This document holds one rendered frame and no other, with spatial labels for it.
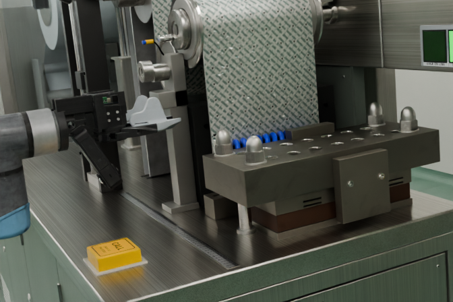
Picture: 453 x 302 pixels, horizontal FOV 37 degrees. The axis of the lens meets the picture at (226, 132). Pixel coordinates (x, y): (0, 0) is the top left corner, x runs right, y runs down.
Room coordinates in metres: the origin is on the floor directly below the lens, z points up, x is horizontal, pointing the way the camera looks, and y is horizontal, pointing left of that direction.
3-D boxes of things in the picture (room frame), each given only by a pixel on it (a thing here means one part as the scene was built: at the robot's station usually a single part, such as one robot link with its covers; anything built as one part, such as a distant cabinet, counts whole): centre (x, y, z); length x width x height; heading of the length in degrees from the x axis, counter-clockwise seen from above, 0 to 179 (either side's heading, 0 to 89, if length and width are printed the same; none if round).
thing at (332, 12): (1.39, -0.21, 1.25); 0.07 x 0.04 x 0.04; 115
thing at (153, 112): (1.14, 0.12, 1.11); 0.09 x 0.03 x 0.06; 106
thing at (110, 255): (1.02, 0.20, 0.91); 0.07 x 0.07 x 0.02; 25
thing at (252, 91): (1.26, -0.08, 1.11); 0.23 x 0.01 x 0.18; 115
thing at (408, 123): (1.20, -0.33, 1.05); 0.04 x 0.04 x 0.04
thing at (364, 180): (1.09, -0.22, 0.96); 0.10 x 0.03 x 0.11; 115
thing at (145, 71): (1.26, 0.14, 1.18); 0.04 x 0.02 x 0.04; 25
